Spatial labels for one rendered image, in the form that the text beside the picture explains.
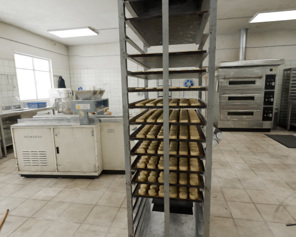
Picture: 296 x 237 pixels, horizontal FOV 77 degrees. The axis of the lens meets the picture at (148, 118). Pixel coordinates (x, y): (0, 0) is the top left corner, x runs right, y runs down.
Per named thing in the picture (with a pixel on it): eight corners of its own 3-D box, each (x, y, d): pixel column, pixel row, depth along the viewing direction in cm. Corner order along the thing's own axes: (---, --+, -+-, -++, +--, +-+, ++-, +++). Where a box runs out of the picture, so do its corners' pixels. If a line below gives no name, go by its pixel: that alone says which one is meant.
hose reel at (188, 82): (194, 109, 657) (194, 77, 640) (194, 110, 641) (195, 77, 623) (182, 109, 665) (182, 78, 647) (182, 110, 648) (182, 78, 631)
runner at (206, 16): (195, 44, 149) (195, 40, 149) (198, 44, 149) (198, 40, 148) (204, 13, 87) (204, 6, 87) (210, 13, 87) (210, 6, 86)
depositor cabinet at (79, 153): (18, 179, 283) (10, 125, 270) (46, 161, 354) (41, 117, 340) (99, 180, 273) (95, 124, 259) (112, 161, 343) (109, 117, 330)
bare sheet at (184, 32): (147, 46, 153) (147, 44, 153) (197, 43, 146) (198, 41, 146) (126, 21, 95) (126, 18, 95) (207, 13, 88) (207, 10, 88)
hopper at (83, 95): (74, 100, 264) (74, 90, 262) (89, 98, 319) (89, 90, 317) (94, 100, 262) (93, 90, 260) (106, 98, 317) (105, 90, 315)
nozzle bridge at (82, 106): (72, 125, 262) (70, 100, 256) (91, 117, 333) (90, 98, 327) (95, 124, 259) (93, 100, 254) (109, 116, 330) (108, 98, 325)
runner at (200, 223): (192, 180, 168) (192, 177, 167) (196, 180, 167) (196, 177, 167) (198, 234, 106) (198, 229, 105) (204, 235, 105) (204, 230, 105)
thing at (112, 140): (102, 175, 291) (98, 118, 277) (108, 166, 325) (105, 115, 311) (147, 175, 285) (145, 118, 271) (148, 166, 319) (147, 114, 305)
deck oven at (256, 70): (217, 133, 535) (220, 61, 503) (211, 125, 652) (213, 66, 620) (277, 134, 508) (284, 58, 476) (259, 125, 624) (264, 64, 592)
